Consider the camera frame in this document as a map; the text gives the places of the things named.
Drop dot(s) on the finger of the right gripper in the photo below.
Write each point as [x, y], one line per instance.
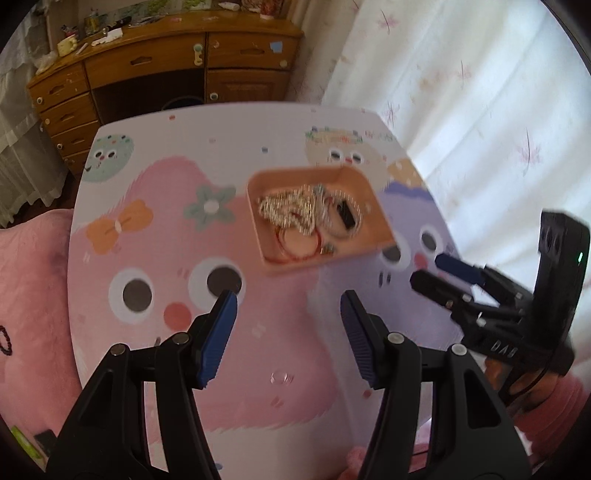
[460, 304]
[488, 279]

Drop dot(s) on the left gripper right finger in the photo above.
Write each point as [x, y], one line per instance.
[472, 436]

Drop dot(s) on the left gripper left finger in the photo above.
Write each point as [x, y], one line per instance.
[105, 433]

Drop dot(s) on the gold leaf hair comb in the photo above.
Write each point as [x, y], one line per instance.
[292, 208]

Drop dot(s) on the person right hand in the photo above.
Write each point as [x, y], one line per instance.
[530, 390]

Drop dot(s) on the green packet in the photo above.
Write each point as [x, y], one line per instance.
[26, 445]

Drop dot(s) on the white floral curtain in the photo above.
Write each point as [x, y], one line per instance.
[489, 98]

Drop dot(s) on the pink plastic tray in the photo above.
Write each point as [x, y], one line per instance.
[283, 250]

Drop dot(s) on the cartoon printed tablecloth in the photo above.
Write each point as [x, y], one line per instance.
[162, 225]

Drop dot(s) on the white lace covered furniture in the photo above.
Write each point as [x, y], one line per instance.
[31, 168]

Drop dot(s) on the wooden desk with drawers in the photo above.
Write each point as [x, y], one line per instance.
[186, 59]

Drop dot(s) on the yellow mug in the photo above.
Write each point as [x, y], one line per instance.
[67, 46]

